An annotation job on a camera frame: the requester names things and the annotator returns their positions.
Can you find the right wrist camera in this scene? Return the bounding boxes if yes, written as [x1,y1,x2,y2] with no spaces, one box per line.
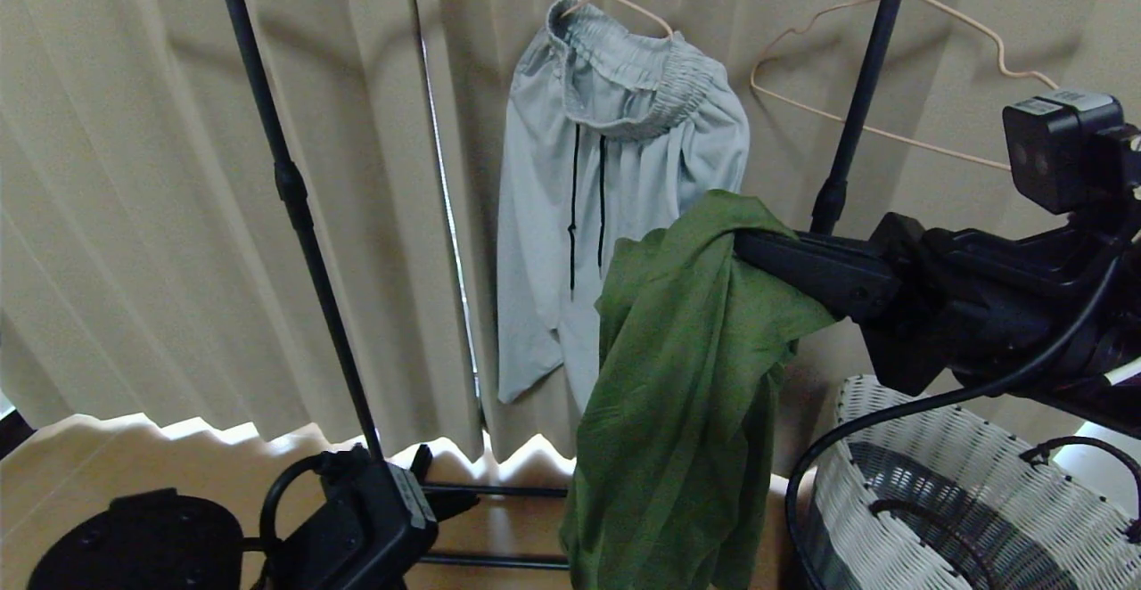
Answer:
[1003,89,1141,243]

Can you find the black cable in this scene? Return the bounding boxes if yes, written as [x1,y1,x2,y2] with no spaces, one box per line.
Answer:
[784,251,1124,590]
[259,452,357,557]

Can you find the white laundry basket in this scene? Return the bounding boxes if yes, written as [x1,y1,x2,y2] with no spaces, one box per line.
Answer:
[798,374,1141,590]

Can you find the beige curtain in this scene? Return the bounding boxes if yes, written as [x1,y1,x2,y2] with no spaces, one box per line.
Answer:
[0,0,1141,484]

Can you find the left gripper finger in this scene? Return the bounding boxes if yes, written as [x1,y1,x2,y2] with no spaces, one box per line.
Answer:
[432,490,480,524]

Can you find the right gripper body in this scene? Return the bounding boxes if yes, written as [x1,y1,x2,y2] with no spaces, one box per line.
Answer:
[860,211,1141,395]

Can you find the black clothes rack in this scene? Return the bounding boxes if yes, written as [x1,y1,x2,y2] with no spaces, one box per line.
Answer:
[0,0,919,573]

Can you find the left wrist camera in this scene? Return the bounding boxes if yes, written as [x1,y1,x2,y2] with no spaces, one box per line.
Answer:
[267,447,438,590]

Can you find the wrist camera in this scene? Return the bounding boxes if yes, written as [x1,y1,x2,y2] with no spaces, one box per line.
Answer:
[1003,89,1141,243]
[267,447,438,590]

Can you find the green garment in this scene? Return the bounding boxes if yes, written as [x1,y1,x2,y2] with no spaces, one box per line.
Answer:
[560,189,839,590]

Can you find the pale grey shorts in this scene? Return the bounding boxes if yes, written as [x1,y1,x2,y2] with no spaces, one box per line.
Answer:
[497,0,751,413]

